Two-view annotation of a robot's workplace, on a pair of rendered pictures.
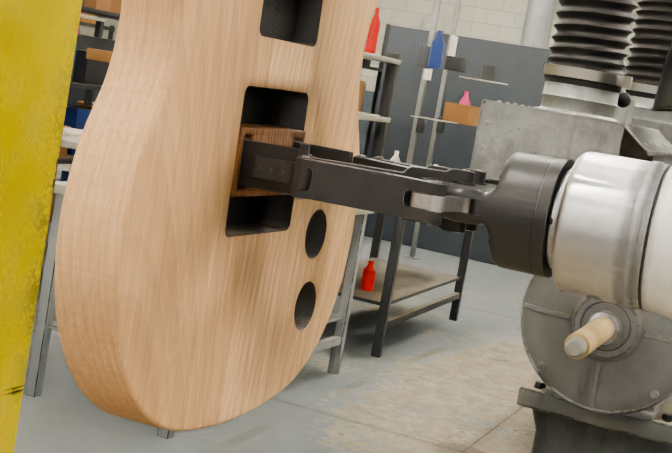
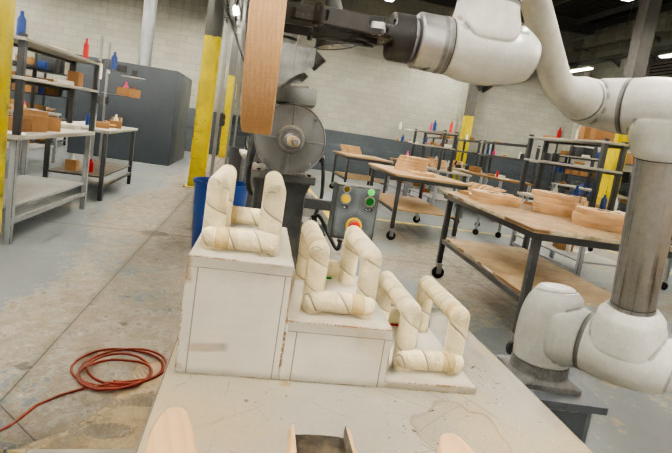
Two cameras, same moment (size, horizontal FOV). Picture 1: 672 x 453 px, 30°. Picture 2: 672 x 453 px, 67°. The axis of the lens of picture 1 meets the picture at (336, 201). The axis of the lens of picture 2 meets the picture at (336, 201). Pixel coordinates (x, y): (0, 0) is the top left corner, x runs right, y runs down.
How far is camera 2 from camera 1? 0.44 m
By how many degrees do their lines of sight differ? 31
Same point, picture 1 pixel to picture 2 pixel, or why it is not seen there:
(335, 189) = (340, 19)
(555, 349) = (270, 151)
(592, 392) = (286, 166)
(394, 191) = (364, 20)
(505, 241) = (399, 45)
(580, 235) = (432, 40)
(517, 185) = (404, 22)
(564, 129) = (292, 50)
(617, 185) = (442, 21)
